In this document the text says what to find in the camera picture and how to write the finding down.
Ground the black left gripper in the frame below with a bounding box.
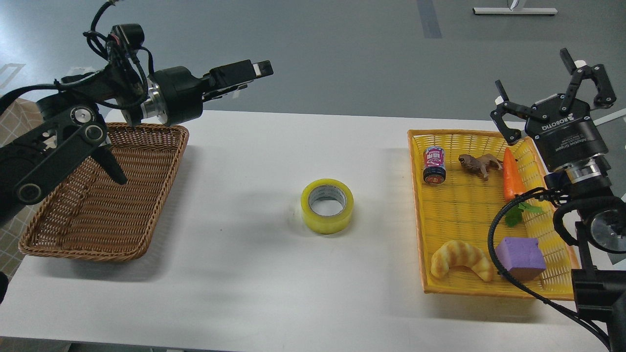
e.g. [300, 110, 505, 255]
[155, 60, 274, 127]

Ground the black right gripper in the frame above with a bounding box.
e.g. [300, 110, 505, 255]
[490, 47, 617, 173]

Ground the yellow tape roll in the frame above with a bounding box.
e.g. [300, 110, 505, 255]
[300, 178, 354, 235]

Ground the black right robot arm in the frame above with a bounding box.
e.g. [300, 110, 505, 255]
[487, 48, 626, 352]

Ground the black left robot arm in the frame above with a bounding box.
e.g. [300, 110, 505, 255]
[1, 0, 274, 225]

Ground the orange toy carrot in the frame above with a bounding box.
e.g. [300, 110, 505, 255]
[502, 148, 543, 228]

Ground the brown toy animal figure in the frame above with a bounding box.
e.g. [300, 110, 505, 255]
[458, 154, 504, 182]

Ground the white floor stand base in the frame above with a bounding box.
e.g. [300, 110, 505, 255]
[472, 7, 559, 17]

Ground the yellow plastic basket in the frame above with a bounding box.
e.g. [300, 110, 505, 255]
[407, 130, 580, 301]

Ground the toy soda can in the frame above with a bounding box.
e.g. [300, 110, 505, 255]
[423, 146, 447, 184]

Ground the purple foam block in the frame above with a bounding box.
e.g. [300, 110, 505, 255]
[495, 237, 546, 283]

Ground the toy croissant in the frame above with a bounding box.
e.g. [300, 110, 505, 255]
[430, 240, 494, 282]

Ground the brown wicker basket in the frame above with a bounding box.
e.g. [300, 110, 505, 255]
[19, 122, 189, 262]

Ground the beige checkered cloth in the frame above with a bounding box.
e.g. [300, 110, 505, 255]
[0, 98, 44, 278]

